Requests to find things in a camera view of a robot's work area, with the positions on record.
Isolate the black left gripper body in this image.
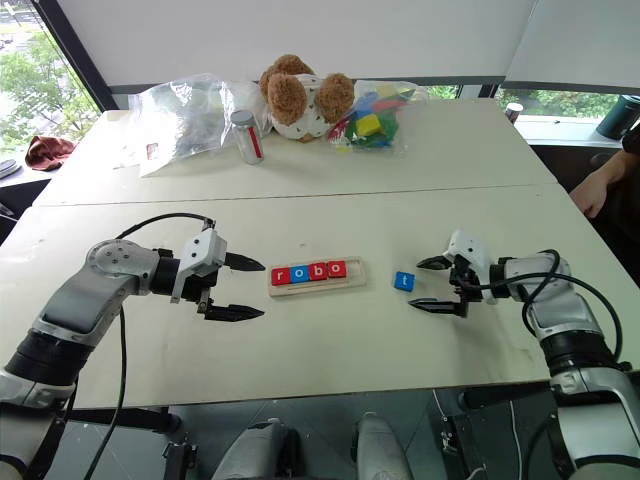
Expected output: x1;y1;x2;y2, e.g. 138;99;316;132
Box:
180;269;219;319

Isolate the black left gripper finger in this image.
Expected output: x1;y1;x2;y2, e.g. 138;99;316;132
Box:
203;302;266;323
223;251;267;273

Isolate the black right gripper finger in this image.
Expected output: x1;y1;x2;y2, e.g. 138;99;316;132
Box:
407;297;459;316
415;253;455;274

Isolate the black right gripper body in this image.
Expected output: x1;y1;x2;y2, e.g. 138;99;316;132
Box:
448;255;485;319

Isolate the wooden letter tile tray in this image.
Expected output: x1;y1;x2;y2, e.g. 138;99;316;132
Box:
267;255;370;300

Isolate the clear bag of coloured blocks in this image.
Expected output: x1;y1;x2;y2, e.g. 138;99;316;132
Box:
327;79;431;160

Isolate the person's bare hand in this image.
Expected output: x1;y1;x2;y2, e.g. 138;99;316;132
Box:
569;172;612;219

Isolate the clear jar with silver lid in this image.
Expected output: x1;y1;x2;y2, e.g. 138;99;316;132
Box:
229;109;266;166

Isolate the grey rounded shell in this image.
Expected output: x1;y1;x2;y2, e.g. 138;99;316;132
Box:
212;418;302;480
355;412;415;480

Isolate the large clear plastic bag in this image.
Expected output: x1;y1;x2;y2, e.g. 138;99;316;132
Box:
127;73;275;180

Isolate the yellow toy cube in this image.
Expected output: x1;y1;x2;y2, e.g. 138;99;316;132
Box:
357;114;385;137

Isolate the black clamp box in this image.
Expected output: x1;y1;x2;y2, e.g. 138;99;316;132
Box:
162;439;200;480

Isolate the brown teddy bear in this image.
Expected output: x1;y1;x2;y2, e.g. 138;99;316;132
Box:
258;53;357;145

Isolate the person's dark clothing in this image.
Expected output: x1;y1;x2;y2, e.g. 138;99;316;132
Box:
592;174;640;286

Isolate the dark red cloth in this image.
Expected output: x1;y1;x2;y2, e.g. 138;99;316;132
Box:
24;135;77;171

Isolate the dark green tumbler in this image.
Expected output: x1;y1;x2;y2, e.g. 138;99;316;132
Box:
595;94;640;141

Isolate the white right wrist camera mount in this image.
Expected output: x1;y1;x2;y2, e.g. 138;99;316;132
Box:
442;228;501;306

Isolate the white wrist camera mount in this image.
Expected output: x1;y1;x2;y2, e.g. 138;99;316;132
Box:
442;228;501;306
169;228;229;305

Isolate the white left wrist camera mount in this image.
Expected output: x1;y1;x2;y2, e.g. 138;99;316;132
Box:
169;228;229;305

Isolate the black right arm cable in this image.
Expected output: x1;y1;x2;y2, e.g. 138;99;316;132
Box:
457;248;625;371

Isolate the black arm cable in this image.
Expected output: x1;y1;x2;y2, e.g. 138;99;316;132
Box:
74;212;217;480
457;248;625;371

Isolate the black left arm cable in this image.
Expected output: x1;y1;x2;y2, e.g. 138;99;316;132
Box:
74;212;217;480

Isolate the black table frame bar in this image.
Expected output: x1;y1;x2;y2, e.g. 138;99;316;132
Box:
64;407;182;434
458;387;554;412

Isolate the black upright bracket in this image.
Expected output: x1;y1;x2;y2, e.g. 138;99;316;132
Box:
439;412;481;480

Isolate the black window frame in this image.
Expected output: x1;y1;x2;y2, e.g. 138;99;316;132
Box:
30;0;640;114

